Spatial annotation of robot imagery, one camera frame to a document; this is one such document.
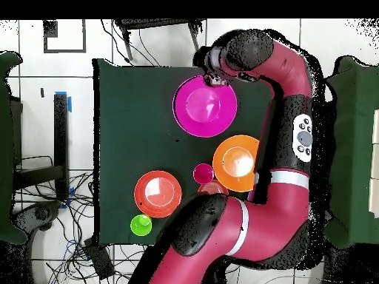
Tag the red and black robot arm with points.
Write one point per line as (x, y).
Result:
(266, 222)

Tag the dark green tablecloth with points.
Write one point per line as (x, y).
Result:
(133, 118)

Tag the blue tape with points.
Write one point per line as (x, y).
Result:
(70, 105)

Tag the large yellow-orange bowl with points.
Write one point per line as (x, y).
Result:
(234, 162)

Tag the black square floor frame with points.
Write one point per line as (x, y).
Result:
(50, 28)

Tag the small orange-red bowl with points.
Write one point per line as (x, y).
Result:
(213, 188)

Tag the black metal bar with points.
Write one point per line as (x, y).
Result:
(60, 133)

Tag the pink bowl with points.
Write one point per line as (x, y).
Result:
(204, 109)

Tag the black metal stand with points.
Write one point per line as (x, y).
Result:
(154, 23)

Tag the green cloth side table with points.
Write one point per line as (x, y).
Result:
(6, 148)
(352, 148)

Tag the black power brick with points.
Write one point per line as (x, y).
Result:
(99, 259)

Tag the green cup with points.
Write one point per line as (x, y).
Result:
(141, 225)

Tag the magenta red cup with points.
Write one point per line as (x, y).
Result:
(203, 174)

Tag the white boxes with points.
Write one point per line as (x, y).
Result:
(375, 162)

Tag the wide orange-red bowl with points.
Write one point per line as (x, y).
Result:
(157, 193)

